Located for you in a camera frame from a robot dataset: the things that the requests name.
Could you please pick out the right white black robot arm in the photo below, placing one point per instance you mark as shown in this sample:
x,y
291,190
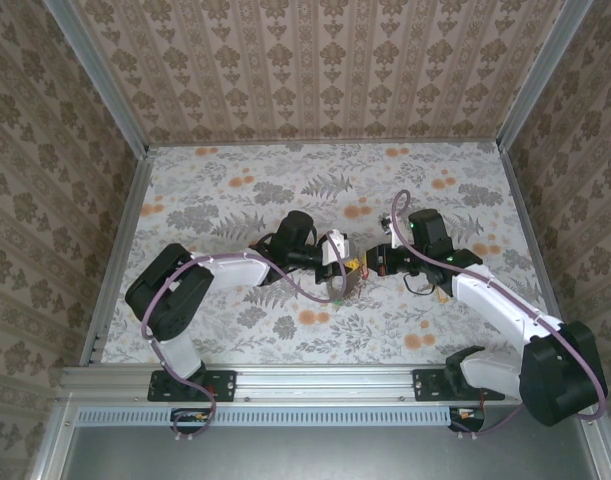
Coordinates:
x,y
490,300

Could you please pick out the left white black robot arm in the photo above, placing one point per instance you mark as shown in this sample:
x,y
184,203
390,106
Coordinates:
x,y
235,267

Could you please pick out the floral patterned tablecloth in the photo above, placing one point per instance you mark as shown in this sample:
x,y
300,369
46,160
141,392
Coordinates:
x,y
375,165

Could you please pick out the grey metal panel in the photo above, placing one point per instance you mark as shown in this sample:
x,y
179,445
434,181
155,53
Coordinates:
x,y
310,455

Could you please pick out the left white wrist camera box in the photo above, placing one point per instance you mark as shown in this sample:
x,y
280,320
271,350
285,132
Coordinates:
x,y
335,247

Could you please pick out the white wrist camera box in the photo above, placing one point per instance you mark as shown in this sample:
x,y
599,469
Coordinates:
x,y
386,222
335,247

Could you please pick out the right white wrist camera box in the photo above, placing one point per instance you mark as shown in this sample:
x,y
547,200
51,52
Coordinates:
x,y
386,222

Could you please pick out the aluminium table side rail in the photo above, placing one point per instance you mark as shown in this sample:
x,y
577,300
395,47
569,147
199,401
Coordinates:
x,y
526,225
139,175

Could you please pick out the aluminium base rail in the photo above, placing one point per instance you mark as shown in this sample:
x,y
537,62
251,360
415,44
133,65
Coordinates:
x,y
325,385

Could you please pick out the aluminium frame post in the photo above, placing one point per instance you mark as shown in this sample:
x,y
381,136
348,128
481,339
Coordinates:
x,y
541,75
101,80

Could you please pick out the aluminium lower frame bar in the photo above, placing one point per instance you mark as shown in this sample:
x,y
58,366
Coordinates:
x,y
602,452
52,450

